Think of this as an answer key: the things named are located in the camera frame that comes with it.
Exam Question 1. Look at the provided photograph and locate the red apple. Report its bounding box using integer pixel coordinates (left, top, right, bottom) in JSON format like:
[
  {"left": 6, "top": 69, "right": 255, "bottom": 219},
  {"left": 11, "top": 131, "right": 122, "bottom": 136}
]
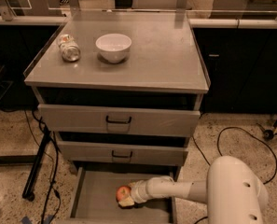
[{"left": 116, "top": 186, "right": 131, "bottom": 202}]

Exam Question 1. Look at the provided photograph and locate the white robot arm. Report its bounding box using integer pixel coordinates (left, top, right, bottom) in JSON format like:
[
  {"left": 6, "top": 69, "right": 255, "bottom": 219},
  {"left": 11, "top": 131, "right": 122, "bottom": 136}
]
[{"left": 116, "top": 156, "right": 269, "bottom": 224}]

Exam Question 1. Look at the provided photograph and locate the bottom grey drawer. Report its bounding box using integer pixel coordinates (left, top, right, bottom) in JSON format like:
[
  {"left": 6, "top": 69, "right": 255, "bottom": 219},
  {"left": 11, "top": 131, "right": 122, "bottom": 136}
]
[{"left": 58, "top": 162, "right": 177, "bottom": 224}]

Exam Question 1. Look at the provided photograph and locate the grey drawer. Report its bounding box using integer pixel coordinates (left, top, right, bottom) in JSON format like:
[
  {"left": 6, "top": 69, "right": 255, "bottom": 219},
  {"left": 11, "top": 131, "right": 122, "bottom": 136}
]
[
  {"left": 58, "top": 162, "right": 177, "bottom": 224},
  {"left": 56, "top": 132, "right": 188, "bottom": 166},
  {"left": 38, "top": 105, "right": 200, "bottom": 137}
]

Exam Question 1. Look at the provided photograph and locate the middle grey drawer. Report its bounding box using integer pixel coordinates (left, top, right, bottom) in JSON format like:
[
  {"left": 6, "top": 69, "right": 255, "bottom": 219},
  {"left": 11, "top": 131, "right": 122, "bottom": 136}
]
[{"left": 56, "top": 132, "right": 188, "bottom": 166}]

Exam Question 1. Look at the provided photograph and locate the top grey drawer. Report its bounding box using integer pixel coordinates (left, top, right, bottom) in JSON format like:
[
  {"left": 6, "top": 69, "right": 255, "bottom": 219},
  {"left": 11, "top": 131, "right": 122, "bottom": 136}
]
[{"left": 38, "top": 105, "right": 200, "bottom": 137}]

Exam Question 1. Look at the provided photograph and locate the grey drawer cabinet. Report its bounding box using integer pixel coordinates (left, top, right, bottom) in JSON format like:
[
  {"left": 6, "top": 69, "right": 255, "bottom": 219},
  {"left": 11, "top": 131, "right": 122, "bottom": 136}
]
[{"left": 25, "top": 11, "right": 209, "bottom": 224}]

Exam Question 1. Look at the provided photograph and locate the black stand leg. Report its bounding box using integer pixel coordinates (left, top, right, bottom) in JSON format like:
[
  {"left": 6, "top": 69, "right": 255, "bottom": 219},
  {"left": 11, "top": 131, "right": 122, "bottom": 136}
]
[{"left": 22, "top": 127, "right": 50, "bottom": 202}]

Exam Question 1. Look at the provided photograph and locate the white ceramic bowl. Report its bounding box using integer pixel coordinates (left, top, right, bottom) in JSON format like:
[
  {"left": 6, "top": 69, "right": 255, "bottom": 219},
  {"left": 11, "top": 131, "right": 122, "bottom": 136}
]
[{"left": 95, "top": 34, "right": 132, "bottom": 63}]

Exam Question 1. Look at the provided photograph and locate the crushed soda can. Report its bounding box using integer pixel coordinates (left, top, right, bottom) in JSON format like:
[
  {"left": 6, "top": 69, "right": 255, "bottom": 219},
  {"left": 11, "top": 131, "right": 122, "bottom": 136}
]
[{"left": 57, "top": 35, "right": 81, "bottom": 62}]

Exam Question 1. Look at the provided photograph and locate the black floor cable left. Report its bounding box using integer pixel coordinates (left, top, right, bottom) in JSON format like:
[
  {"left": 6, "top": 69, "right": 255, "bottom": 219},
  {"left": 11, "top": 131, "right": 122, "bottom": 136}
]
[{"left": 24, "top": 109, "right": 62, "bottom": 224}]

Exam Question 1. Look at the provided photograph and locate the black floor cable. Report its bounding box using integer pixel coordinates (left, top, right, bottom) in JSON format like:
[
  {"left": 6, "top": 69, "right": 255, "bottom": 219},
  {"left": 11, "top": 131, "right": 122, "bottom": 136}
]
[
  {"left": 192, "top": 126, "right": 277, "bottom": 224},
  {"left": 24, "top": 109, "right": 62, "bottom": 224}
]

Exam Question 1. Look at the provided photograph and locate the black floor cable right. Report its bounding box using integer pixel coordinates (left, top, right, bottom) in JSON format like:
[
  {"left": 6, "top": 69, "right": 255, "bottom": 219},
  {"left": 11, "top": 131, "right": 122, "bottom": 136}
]
[{"left": 192, "top": 126, "right": 277, "bottom": 224}]

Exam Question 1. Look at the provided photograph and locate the white counter rail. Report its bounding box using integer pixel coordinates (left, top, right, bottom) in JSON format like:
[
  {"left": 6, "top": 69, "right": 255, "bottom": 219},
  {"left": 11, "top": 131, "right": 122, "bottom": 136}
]
[{"left": 0, "top": 11, "right": 277, "bottom": 30}]

